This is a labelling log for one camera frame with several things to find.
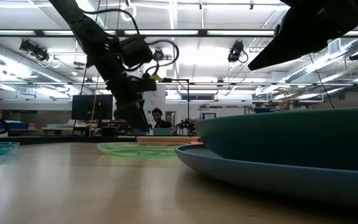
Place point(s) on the small black background robot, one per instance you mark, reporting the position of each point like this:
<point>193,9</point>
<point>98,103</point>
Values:
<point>186,124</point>

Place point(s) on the blue framed sign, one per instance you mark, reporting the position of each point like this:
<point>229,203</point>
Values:
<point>209,116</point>

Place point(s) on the black metal frame rig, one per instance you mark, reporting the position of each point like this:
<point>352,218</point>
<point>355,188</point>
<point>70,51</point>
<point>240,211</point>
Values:
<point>182,80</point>

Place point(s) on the white pillar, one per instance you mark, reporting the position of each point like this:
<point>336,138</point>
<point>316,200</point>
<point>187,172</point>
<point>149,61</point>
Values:
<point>158,99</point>

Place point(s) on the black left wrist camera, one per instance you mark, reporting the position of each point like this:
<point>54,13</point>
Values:
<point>143,84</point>

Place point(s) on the translucent green plastic plate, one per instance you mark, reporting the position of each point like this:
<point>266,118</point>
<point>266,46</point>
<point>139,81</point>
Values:
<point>135,150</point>

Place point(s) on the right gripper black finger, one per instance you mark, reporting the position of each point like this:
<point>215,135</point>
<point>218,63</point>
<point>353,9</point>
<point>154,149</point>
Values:
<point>272,54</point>

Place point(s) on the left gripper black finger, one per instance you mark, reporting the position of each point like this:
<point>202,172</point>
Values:
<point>132,115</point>

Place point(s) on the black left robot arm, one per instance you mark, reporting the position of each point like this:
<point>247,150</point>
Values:
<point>85,31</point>

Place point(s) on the black ceiling camera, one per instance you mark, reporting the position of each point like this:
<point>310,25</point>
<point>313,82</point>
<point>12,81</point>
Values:
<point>37,53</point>
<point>158,55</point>
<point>236,51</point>

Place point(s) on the blue box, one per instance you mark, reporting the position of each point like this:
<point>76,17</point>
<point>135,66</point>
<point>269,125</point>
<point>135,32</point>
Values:
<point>17,125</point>

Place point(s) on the blue cabinet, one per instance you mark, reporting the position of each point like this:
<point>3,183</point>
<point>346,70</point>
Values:
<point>261,110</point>

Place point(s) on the black ceiling dome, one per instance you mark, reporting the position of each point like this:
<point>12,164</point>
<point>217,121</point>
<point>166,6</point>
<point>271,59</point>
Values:
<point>356,56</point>

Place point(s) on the teal box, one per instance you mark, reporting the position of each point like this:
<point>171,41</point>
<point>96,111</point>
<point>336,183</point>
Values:
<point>162,131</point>

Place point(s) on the large blue plastic plate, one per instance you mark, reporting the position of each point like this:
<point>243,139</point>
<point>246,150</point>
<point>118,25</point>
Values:
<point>259,183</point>

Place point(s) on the peach plastic plate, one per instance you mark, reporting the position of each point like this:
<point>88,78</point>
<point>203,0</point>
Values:
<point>166,140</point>

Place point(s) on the black computer monitor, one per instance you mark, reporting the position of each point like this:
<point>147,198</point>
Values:
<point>85,107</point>

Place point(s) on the dark green plastic plate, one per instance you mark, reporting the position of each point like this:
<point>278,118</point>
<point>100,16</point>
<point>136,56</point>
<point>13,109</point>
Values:
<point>291,140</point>

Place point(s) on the white ceiling vent box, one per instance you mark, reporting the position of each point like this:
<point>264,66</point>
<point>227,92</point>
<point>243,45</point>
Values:
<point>335,46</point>

